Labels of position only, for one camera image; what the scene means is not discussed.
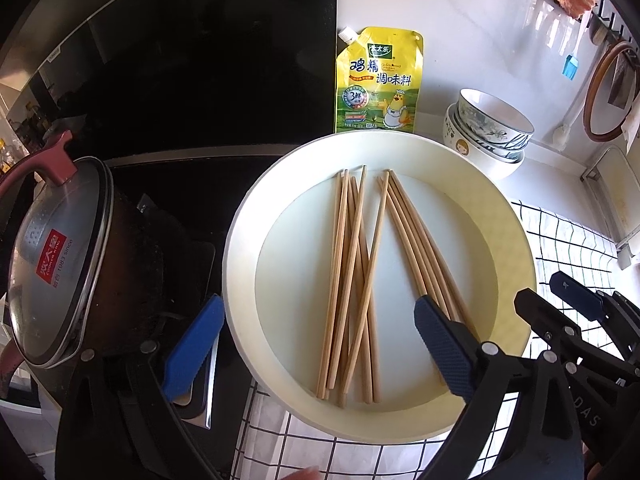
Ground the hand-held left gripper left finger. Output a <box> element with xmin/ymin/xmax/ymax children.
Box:
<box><xmin>55</xmin><ymin>294</ymin><xmax>226</xmax><ymax>480</ymax></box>

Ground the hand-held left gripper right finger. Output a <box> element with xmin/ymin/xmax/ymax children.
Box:
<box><xmin>414</xmin><ymin>295</ymin><xmax>586</xmax><ymax>480</ymax></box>

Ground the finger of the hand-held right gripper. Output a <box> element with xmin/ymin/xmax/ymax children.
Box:
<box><xmin>514</xmin><ymin>287</ymin><xmax>640</xmax><ymax>456</ymax></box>
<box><xmin>548</xmin><ymin>271</ymin><xmax>640</xmax><ymax>356</ymax></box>

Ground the white round basin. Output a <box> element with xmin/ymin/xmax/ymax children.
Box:
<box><xmin>222</xmin><ymin>131</ymin><xmax>538</xmax><ymax>445</ymax></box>

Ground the row of wooden chopsticks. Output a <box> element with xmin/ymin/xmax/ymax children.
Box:
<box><xmin>315</xmin><ymin>165</ymin><xmax>481</xmax><ymax>408</ymax></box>

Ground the person's right hand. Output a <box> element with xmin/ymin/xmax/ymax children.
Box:
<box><xmin>585</xmin><ymin>452</ymin><xmax>608</xmax><ymax>480</ymax></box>

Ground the white black checked cloth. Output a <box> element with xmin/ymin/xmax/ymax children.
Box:
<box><xmin>232</xmin><ymin>200</ymin><xmax>618</xmax><ymax>480</ymax></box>

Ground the metal cutting board rack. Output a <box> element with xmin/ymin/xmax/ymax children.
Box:
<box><xmin>580</xmin><ymin>145</ymin><xmax>640</xmax><ymax>268</ymax></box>

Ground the dark cooking pot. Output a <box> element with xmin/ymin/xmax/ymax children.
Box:
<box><xmin>0</xmin><ymin>195</ymin><xmax>166</xmax><ymax>401</ymax></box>

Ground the white cutting board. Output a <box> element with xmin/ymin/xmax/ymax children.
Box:
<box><xmin>592</xmin><ymin>147</ymin><xmax>640</xmax><ymax>251</ymax></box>

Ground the black gas stove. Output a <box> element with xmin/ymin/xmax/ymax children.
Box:
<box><xmin>100</xmin><ymin>147</ymin><xmax>301</xmax><ymax>431</ymax></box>

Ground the floral patterned bowl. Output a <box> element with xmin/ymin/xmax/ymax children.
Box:
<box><xmin>457</xmin><ymin>88</ymin><xmax>535</xmax><ymax>151</ymax></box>
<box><xmin>446</xmin><ymin>102</ymin><xmax>528</xmax><ymax>161</ymax></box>

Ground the plain white bowl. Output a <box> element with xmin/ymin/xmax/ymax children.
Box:
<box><xmin>442</xmin><ymin>105</ymin><xmax>526</xmax><ymax>181</ymax></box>

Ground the white hanging cloth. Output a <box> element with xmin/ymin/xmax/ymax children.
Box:
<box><xmin>622</xmin><ymin>110</ymin><xmax>640</xmax><ymax>156</ymax></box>

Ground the round wooden rimmed lid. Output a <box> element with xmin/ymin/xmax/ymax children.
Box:
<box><xmin>582</xmin><ymin>40</ymin><xmax>640</xmax><ymax>137</ymax></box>

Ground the yellow seasoning pouch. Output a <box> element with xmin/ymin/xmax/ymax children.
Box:
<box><xmin>335</xmin><ymin>26</ymin><xmax>425</xmax><ymax>135</ymax></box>

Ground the black glass panel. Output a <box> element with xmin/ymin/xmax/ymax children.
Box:
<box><xmin>0</xmin><ymin>0</ymin><xmax>341</xmax><ymax>161</ymax></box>

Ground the glass pot lid red handle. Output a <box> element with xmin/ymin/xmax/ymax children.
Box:
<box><xmin>0</xmin><ymin>130</ymin><xmax>113</xmax><ymax>376</ymax></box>

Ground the wall hook rail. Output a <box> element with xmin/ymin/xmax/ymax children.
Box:
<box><xmin>520</xmin><ymin>0</ymin><xmax>640</xmax><ymax>53</ymax></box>

